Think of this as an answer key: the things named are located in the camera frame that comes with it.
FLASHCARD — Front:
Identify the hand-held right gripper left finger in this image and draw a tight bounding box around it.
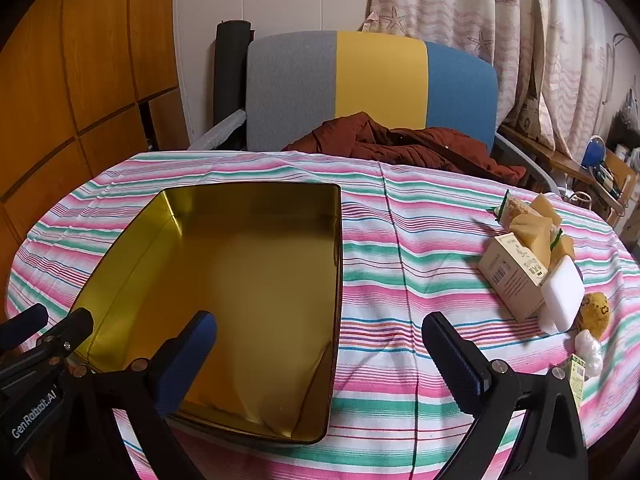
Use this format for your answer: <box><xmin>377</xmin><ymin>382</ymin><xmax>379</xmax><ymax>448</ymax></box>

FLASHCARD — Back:
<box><xmin>60</xmin><ymin>310</ymin><xmax>218</xmax><ymax>480</ymax></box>

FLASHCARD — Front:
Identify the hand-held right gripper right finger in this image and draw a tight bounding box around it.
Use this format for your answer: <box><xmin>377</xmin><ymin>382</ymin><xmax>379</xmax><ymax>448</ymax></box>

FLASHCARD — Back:
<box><xmin>421</xmin><ymin>311</ymin><xmax>591</xmax><ymax>480</ymax></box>

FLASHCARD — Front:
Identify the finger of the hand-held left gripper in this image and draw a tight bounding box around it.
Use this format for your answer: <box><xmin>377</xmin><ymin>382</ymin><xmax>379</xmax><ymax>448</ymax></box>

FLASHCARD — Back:
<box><xmin>0</xmin><ymin>303</ymin><xmax>50</xmax><ymax>348</ymax></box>
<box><xmin>0</xmin><ymin>308</ymin><xmax>96</xmax><ymax>396</ymax></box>

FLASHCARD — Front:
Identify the gold tin box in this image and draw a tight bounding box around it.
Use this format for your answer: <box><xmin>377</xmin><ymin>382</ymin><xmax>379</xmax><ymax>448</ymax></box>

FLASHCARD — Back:
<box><xmin>66</xmin><ymin>183</ymin><xmax>345</xmax><ymax>446</ymax></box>

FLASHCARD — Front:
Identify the cream cardboard box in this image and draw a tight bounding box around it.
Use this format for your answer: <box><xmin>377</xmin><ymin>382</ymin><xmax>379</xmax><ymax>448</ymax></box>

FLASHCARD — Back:
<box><xmin>477</xmin><ymin>232</ymin><xmax>551</xmax><ymax>322</ymax></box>

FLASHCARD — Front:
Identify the green label packet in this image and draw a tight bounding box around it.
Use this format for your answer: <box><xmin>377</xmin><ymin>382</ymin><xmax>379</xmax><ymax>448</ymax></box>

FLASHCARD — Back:
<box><xmin>565</xmin><ymin>352</ymin><xmax>587</xmax><ymax>403</ymax></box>

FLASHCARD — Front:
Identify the white foam block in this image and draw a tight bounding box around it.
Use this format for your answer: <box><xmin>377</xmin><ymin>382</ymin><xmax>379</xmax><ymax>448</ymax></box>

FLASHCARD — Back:
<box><xmin>541</xmin><ymin>255</ymin><xmax>586</xmax><ymax>335</ymax></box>

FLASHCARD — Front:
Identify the white plastic packet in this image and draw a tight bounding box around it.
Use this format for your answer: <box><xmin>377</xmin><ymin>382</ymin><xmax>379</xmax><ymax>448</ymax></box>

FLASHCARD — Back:
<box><xmin>574</xmin><ymin>330</ymin><xmax>605</xmax><ymax>378</ymax></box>

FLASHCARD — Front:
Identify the yellow sponge block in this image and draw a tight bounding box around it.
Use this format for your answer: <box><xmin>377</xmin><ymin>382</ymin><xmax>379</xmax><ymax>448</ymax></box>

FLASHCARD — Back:
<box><xmin>509</xmin><ymin>214</ymin><xmax>553</xmax><ymax>261</ymax></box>
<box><xmin>550</xmin><ymin>235</ymin><xmax>576</xmax><ymax>263</ymax></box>
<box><xmin>529</xmin><ymin>193</ymin><xmax>563</xmax><ymax>226</ymax></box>

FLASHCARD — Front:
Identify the yellow plush ball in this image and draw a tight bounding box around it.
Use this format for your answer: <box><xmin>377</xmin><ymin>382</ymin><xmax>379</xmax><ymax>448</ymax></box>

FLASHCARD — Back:
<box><xmin>577</xmin><ymin>292</ymin><xmax>613</xmax><ymax>333</ymax></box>

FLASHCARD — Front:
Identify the rice cracker packet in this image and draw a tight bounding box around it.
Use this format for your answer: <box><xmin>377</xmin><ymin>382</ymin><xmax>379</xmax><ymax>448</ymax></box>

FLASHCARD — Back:
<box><xmin>487</xmin><ymin>190</ymin><xmax>565</xmax><ymax>253</ymax></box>

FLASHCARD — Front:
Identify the striped tablecloth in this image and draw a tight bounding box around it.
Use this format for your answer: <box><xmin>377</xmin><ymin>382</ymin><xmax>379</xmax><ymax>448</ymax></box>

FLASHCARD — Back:
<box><xmin>4</xmin><ymin>152</ymin><xmax>640</xmax><ymax>480</ymax></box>

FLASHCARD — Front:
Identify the brown jacket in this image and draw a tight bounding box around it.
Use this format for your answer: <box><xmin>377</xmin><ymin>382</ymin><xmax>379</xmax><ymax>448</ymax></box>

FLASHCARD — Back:
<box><xmin>281</xmin><ymin>112</ymin><xmax>527</xmax><ymax>188</ymax></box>

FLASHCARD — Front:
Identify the white foam tube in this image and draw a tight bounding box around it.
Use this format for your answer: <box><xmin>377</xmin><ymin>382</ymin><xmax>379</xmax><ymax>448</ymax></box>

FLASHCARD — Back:
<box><xmin>187</xmin><ymin>109</ymin><xmax>247</xmax><ymax>151</ymax></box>

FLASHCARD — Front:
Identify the wooden side table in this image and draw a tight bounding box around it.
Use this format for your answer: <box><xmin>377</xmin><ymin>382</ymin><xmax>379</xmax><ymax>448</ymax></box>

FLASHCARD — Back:
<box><xmin>500</xmin><ymin>122</ymin><xmax>631</xmax><ymax>211</ymax></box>

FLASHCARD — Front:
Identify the brown cardboard box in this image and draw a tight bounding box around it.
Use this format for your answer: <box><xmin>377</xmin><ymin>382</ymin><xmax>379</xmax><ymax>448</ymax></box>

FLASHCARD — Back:
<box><xmin>602</xmin><ymin>150</ymin><xmax>640</xmax><ymax>201</ymax></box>

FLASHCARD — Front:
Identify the small blue chair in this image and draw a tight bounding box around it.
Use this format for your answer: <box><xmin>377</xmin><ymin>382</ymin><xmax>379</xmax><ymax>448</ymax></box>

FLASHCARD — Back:
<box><xmin>581</xmin><ymin>136</ymin><xmax>607</xmax><ymax>168</ymax></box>

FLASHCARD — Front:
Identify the printed cardboard box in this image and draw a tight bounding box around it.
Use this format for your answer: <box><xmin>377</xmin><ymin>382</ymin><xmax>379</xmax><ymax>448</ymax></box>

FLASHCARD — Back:
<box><xmin>517</xmin><ymin>95</ymin><xmax>551</xmax><ymax>136</ymax></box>

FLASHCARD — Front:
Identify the wooden wardrobe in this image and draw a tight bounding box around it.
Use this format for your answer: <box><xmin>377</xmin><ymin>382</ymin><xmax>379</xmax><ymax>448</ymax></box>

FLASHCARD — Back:
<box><xmin>0</xmin><ymin>0</ymin><xmax>191</xmax><ymax>271</ymax></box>

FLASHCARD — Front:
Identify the black rolled mat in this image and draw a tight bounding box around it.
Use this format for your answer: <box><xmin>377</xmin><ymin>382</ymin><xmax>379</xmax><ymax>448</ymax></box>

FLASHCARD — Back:
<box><xmin>213</xmin><ymin>20</ymin><xmax>253</xmax><ymax>126</ymax></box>

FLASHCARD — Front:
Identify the grey yellow blue chair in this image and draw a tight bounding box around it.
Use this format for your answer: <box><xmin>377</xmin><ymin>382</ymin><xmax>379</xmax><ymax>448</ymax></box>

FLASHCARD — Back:
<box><xmin>245</xmin><ymin>30</ymin><xmax>561</xmax><ymax>193</ymax></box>

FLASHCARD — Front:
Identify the clear plastic bag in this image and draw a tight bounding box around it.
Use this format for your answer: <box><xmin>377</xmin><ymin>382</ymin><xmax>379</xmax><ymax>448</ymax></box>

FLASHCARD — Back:
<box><xmin>607</xmin><ymin>87</ymin><xmax>640</xmax><ymax>141</ymax></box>

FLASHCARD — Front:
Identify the patterned curtain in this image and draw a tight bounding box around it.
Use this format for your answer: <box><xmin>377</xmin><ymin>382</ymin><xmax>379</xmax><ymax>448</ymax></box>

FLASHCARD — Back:
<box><xmin>360</xmin><ymin>0</ymin><xmax>626</xmax><ymax>161</ymax></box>

